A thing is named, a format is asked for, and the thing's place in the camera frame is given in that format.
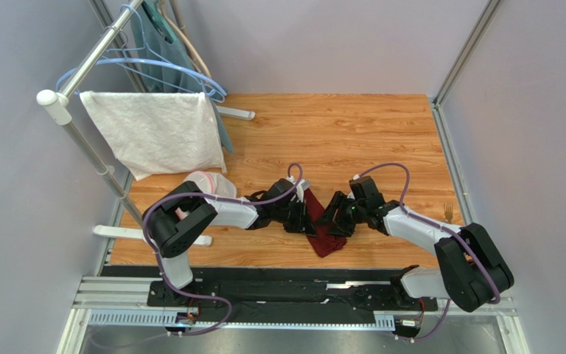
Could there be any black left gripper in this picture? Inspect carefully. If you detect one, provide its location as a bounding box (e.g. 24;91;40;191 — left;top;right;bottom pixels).
273;198;316;236

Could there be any dark red cloth napkin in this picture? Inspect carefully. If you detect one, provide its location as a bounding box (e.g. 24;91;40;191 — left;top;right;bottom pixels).
304;189;347;257

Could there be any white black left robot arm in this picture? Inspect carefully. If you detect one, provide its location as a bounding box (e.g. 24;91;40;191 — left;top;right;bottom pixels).
142;177;317;289

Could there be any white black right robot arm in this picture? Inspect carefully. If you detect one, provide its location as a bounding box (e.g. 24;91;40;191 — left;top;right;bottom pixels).
316;176;514;313

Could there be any white mesh laundry bag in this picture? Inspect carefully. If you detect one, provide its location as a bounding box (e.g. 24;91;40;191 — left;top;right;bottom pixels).
184;170;237;198

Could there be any white towel on rack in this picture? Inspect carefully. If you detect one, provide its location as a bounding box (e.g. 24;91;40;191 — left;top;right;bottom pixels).
80;91;227;181

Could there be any teal garment on hanger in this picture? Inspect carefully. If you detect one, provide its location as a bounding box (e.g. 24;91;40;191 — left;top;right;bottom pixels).
130;1;234;153

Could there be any beige wooden hanger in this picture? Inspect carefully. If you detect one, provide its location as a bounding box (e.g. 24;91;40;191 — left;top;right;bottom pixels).
156;0;212;78

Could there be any metal clothes drying rack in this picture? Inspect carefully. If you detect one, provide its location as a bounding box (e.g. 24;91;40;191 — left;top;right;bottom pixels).
36;1;255;223

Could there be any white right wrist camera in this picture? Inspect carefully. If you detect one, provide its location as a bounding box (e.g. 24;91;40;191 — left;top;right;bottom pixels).
347;174;360;200

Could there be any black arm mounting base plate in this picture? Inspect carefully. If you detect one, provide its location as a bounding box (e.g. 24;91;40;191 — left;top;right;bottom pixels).
101;265;490;327

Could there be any wooden handled fork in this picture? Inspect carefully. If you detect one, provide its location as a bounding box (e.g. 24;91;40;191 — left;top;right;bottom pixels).
444;203;454;223

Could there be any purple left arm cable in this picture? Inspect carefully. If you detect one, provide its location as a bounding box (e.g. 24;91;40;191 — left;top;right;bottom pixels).
141;162;304;337

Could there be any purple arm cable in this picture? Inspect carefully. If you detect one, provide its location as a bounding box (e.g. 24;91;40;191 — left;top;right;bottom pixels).
141;162;304;337
354;162;502;343

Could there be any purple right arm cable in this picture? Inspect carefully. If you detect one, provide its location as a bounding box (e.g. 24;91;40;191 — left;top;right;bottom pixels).
354;162;502;343

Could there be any aluminium frame rail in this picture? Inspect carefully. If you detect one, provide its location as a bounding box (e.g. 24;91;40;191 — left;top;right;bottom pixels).
57;266;530;353

